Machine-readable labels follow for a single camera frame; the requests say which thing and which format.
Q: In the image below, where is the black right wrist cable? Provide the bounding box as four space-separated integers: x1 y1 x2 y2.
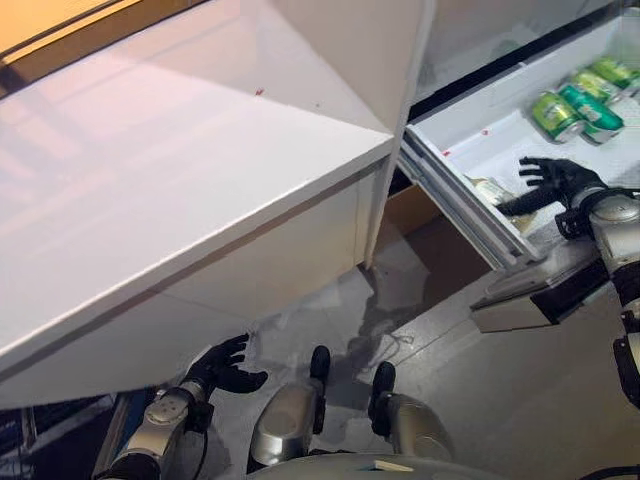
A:
612 308 640 404

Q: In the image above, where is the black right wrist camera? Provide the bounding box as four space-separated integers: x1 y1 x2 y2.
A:
554 208 592 242

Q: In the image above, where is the yellow drink bottle white cap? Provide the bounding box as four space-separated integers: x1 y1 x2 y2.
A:
464 174 540 232

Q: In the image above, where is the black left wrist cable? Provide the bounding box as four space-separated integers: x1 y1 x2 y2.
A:
197 429 213 480

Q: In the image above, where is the silver right robot leg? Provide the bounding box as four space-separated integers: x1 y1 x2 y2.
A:
369 360 457 459

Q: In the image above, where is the bright green drink can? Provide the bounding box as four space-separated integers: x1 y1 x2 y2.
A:
531 91 585 145

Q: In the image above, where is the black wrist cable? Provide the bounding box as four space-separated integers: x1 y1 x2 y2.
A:
612 308 640 404
197 429 213 480

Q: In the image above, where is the silver robot leg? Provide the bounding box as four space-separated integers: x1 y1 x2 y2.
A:
248 344 332 472
369 360 457 459

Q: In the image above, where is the grey robot torso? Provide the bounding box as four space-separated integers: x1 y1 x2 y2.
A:
243 449 502 480

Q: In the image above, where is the steel fridge drawer front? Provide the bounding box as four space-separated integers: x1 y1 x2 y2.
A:
469 243 622 335

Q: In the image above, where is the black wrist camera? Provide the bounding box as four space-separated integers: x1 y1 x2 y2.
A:
554 208 592 242
187 398 217 435

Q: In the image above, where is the white fridge drawer bin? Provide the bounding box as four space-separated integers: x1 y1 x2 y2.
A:
403 13 640 272

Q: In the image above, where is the white tall cabinet panel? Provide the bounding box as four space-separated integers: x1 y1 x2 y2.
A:
269 0 437 270

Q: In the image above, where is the stainless steel fridge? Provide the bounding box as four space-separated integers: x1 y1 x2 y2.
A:
369 0 640 281

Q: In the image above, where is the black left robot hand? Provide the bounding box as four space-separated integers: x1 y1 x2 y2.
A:
187 333 269 399

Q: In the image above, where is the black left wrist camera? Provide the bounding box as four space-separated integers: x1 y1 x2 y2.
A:
187 398 217 435

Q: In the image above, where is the glowing window dark frame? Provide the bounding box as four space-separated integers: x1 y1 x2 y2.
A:
0 0 202 77

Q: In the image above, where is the silver left robot leg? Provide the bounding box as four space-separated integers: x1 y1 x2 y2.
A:
248 344 332 472

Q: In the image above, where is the teal green drink can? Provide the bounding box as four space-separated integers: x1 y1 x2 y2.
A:
558 83 625 146

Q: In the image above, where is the white counter cabinet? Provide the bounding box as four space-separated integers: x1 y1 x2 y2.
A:
0 0 395 412

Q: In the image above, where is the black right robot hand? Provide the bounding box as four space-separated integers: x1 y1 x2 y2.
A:
497 156 608 217

